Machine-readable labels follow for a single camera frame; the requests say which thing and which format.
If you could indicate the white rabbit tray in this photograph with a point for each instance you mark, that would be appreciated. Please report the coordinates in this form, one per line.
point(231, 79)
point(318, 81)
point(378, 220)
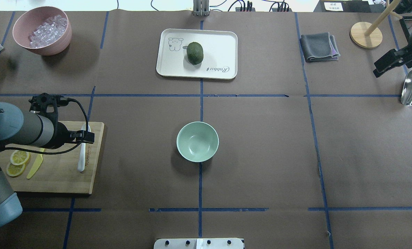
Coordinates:
point(220, 54)

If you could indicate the black box with label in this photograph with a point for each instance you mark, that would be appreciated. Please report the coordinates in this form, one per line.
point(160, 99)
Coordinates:
point(351, 6)

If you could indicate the light green bowl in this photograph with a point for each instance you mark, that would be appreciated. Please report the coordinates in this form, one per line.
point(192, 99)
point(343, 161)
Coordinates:
point(197, 141)

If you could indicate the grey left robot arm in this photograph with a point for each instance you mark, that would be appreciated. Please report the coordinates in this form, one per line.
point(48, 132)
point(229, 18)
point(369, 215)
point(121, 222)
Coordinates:
point(39, 128)

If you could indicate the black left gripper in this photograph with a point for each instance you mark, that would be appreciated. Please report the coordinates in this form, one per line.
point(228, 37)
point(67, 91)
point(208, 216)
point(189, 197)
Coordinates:
point(61, 135)

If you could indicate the bamboo cutting board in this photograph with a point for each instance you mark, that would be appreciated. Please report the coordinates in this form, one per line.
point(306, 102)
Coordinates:
point(59, 173)

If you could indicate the wooden stand with pole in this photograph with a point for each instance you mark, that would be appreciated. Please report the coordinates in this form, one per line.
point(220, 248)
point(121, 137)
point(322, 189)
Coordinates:
point(367, 35)

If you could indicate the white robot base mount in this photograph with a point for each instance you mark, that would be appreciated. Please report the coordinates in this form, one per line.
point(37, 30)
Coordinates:
point(199, 243)

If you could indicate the grey metal bracket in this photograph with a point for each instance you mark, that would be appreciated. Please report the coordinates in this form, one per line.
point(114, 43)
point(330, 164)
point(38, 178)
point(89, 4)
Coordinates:
point(201, 8)

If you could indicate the white plastic spoon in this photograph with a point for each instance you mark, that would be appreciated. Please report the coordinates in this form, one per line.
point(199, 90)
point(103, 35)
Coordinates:
point(82, 158)

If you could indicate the clear ice cubes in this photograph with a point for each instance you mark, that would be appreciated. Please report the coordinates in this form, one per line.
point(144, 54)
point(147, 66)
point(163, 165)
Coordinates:
point(48, 32)

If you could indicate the pink bowl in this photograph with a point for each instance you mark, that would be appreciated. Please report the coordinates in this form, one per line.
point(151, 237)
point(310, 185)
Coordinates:
point(30, 20)

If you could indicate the yellow plastic knife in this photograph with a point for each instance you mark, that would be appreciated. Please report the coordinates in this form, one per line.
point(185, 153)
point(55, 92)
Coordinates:
point(36, 164)

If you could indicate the green avocado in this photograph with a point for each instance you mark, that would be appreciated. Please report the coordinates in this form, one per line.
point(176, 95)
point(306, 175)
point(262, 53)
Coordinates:
point(195, 53)

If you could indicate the black power strip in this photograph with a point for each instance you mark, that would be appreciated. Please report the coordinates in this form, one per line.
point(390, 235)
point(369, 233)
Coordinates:
point(264, 6)

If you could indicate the grey folded cloth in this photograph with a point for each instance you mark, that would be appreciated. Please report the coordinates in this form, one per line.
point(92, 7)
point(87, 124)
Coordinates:
point(319, 47)

